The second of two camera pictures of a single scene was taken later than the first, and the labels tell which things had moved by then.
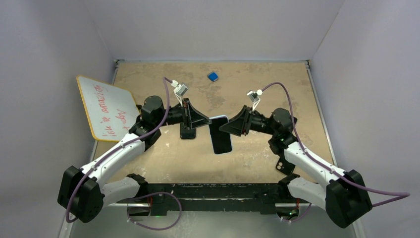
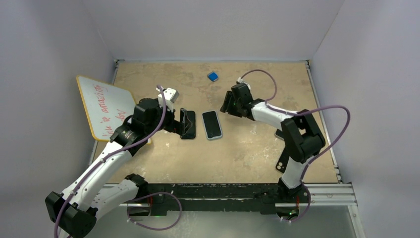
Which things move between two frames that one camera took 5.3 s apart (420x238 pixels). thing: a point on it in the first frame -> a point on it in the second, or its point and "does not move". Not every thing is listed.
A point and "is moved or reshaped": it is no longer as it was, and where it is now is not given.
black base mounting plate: (164, 198) does not move
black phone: (284, 166) does not move
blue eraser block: (213, 76) does not move
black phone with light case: (221, 141) is moved or reshaped
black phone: (221, 141) is moved or reshaped
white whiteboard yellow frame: (110, 109) does not move
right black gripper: (241, 123) -> (228, 106)
